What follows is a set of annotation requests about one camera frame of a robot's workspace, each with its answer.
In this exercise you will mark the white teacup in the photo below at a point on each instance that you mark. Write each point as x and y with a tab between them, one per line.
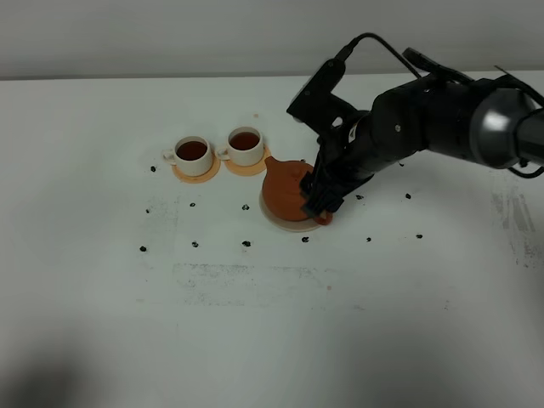
244	147
191	155

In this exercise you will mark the right orange saucer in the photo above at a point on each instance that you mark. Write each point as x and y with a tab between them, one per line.
249	171

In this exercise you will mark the right white teacup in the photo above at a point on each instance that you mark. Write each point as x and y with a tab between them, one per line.
244	147

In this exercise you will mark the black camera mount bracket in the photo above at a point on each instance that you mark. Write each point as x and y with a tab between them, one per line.
324	116

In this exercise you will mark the brown clay teapot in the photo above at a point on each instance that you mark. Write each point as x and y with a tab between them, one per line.
282	194

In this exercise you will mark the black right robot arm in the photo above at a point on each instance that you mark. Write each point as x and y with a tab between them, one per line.
496	123

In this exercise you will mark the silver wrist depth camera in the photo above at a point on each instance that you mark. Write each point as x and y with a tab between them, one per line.
326	78

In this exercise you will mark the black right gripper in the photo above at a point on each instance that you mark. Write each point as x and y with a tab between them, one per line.
364	145

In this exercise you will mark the beige round teapot plate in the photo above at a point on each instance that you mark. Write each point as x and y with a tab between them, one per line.
290	226

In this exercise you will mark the left white teacup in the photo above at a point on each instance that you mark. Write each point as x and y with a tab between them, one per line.
191	155

